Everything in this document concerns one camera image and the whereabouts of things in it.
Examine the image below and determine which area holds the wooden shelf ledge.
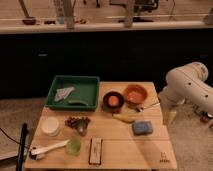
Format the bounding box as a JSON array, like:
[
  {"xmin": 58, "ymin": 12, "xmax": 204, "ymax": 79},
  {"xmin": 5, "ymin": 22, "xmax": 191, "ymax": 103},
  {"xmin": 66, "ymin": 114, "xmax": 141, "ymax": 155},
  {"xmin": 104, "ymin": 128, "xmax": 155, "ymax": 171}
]
[{"xmin": 0, "ymin": 21, "xmax": 213, "ymax": 35}]

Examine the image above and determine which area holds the orange apple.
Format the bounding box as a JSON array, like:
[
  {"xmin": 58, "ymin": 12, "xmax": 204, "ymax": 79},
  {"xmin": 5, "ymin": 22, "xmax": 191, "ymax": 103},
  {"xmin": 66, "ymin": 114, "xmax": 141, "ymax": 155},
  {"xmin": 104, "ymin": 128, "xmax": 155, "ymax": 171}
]
[{"xmin": 109, "ymin": 96, "xmax": 118, "ymax": 105}]

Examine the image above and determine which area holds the white handled brush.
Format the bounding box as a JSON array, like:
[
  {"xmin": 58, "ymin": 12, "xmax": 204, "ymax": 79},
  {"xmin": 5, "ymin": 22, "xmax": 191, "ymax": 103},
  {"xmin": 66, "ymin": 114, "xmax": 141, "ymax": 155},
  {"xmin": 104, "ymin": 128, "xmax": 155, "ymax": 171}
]
[{"xmin": 29, "ymin": 140, "xmax": 68, "ymax": 160}]

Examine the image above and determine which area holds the metal spoon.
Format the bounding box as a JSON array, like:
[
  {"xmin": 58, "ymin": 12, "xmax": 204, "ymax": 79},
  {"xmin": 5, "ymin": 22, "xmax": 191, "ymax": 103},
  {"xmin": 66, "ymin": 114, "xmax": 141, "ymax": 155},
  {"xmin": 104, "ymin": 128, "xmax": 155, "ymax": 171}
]
[{"xmin": 135, "ymin": 102, "xmax": 160, "ymax": 112}]

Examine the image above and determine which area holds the blue sponge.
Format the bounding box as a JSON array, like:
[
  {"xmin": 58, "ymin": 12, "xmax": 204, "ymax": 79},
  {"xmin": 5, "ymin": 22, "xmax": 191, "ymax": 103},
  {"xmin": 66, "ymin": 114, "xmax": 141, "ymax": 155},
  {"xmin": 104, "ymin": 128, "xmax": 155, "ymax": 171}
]
[{"xmin": 132, "ymin": 121, "xmax": 153, "ymax": 135}]

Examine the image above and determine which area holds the black white rectangular box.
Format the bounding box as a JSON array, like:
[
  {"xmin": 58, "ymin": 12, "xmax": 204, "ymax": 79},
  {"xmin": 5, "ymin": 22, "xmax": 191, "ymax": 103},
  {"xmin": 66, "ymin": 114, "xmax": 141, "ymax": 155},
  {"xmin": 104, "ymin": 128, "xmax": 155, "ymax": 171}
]
[{"xmin": 89, "ymin": 138, "xmax": 102, "ymax": 165}]

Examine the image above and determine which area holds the green pepper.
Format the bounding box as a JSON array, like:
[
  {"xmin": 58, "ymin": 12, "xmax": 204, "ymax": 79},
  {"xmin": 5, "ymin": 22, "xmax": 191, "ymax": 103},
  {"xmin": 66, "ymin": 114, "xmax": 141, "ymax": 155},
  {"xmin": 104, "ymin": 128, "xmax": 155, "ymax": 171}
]
[{"xmin": 68, "ymin": 100, "xmax": 88, "ymax": 106}]

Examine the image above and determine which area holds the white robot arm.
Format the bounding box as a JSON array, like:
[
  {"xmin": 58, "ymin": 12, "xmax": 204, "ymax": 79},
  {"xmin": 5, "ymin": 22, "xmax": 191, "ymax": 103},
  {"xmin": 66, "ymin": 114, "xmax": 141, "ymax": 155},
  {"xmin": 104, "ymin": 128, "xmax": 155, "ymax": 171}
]
[{"xmin": 158, "ymin": 62, "xmax": 213, "ymax": 125}]

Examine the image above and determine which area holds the grey crumpled cloth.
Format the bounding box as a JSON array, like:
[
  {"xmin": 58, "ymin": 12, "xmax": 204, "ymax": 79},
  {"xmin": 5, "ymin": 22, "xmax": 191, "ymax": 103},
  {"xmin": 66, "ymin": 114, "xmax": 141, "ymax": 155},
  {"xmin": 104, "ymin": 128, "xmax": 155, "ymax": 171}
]
[{"xmin": 54, "ymin": 87, "xmax": 75, "ymax": 102}]

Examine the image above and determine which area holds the black pole stand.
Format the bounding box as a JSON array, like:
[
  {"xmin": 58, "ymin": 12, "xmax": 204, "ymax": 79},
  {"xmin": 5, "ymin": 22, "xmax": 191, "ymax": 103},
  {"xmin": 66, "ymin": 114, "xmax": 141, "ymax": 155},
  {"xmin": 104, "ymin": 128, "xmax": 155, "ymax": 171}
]
[{"xmin": 16, "ymin": 123, "xmax": 28, "ymax": 171}]

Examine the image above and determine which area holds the green plastic tray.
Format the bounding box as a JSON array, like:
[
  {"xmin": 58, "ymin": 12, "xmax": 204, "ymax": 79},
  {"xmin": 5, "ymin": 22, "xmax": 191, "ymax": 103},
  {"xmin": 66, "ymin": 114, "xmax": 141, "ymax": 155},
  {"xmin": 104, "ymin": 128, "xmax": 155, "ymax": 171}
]
[{"xmin": 45, "ymin": 75, "xmax": 100, "ymax": 111}]

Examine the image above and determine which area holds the yellow banana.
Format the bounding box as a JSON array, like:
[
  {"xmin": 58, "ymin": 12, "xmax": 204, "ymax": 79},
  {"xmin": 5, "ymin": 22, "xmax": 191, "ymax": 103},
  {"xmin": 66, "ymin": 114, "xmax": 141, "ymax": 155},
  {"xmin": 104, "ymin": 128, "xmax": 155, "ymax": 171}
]
[{"xmin": 113, "ymin": 114, "xmax": 135, "ymax": 123}]

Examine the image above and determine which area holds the dark brown bowl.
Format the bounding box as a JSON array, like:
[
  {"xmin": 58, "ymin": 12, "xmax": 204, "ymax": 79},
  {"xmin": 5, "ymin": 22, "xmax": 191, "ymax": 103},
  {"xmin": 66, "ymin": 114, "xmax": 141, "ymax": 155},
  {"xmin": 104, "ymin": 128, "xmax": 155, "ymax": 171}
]
[{"xmin": 103, "ymin": 91, "xmax": 124, "ymax": 113}]

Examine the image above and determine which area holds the orange bowl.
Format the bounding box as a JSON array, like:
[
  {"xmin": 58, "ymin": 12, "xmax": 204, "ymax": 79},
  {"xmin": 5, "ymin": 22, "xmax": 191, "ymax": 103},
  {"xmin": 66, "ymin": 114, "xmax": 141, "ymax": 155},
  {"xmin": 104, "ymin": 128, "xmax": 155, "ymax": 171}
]
[{"xmin": 124, "ymin": 84, "xmax": 148, "ymax": 105}]

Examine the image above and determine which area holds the dark red bowl on shelf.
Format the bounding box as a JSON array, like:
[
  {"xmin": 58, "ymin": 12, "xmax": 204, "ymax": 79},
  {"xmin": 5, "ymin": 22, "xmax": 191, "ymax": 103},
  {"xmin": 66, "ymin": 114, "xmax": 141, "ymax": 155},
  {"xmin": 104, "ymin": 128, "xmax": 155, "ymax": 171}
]
[{"xmin": 22, "ymin": 18, "xmax": 36, "ymax": 25}]

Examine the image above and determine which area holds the green small cup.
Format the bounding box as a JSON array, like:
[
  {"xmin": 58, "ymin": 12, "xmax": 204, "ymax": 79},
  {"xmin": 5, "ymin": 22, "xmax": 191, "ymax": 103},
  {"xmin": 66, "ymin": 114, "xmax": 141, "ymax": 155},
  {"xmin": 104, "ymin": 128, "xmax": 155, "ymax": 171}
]
[{"xmin": 65, "ymin": 138, "xmax": 81, "ymax": 155}]

